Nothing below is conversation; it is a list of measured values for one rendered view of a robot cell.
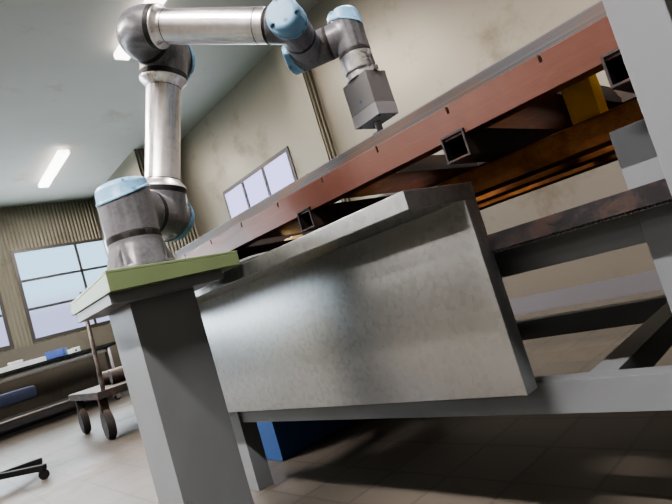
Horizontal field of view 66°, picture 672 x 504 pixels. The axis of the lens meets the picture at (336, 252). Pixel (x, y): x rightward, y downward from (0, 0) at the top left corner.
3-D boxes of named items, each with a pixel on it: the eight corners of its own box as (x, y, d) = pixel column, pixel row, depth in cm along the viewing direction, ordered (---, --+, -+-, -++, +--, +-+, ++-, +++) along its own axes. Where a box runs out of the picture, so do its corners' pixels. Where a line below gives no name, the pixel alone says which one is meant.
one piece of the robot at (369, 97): (390, 54, 117) (412, 121, 116) (366, 74, 124) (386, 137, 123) (359, 52, 111) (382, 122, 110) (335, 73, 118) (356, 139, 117)
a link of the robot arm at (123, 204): (92, 243, 109) (77, 184, 111) (132, 247, 122) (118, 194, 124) (139, 225, 107) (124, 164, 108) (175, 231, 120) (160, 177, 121)
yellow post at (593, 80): (591, 148, 98) (558, 55, 99) (618, 137, 94) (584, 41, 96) (581, 149, 94) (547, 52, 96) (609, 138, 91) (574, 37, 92)
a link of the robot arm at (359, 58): (358, 65, 123) (379, 47, 117) (363, 83, 123) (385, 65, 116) (334, 64, 118) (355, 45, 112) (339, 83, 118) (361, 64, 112)
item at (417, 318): (197, 410, 183) (170, 315, 185) (538, 387, 90) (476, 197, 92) (187, 414, 180) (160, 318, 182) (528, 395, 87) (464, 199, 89)
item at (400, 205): (170, 315, 185) (168, 307, 185) (476, 197, 92) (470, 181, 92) (115, 330, 171) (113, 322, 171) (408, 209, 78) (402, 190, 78)
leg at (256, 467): (263, 481, 180) (211, 296, 185) (273, 482, 175) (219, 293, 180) (249, 489, 176) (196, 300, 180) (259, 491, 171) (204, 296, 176)
